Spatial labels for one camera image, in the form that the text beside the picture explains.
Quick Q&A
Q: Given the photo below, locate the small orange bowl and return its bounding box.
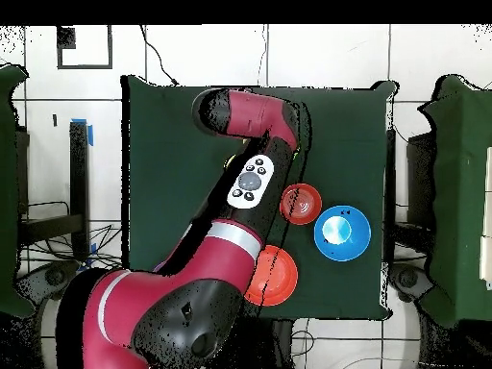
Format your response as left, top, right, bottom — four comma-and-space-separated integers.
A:
279, 183, 323, 226

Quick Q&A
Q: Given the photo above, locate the large orange bowl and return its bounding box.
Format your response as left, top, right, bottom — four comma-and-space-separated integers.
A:
243, 244, 300, 308

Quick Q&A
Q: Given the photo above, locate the blue bowl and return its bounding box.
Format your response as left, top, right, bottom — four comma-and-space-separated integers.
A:
313, 205, 373, 262

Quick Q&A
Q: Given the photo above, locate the dark green tablecloth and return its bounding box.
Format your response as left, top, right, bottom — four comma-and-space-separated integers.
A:
121, 74, 397, 322

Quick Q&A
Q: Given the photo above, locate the blue tape strip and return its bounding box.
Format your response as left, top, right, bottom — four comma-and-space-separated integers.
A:
71, 117, 94, 147

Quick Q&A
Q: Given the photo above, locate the black metal stand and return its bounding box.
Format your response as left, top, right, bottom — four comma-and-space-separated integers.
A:
17, 121, 90, 260

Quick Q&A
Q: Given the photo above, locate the black box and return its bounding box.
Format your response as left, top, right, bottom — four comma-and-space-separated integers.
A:
406, 132, 436, 232

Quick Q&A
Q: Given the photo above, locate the green cloth side table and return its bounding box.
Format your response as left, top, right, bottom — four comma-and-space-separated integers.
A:
418, 74, 492, 328
0, 63, 36, 318

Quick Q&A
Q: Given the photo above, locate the black office chair base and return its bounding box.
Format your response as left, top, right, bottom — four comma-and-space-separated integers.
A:
16, 260, 80, 305

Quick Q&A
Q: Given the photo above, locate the black floor cable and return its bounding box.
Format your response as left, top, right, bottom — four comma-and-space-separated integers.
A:
138, 25, 181, 86

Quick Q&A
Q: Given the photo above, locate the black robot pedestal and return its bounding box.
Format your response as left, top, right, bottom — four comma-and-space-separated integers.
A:
270, 318, 294, 369

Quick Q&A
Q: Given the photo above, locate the tangle of black cables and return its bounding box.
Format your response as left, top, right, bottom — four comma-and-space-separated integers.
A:
18, 224, 124, 270

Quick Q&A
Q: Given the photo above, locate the black square floor frame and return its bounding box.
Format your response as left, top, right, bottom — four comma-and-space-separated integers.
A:
56, 25, 113, 70

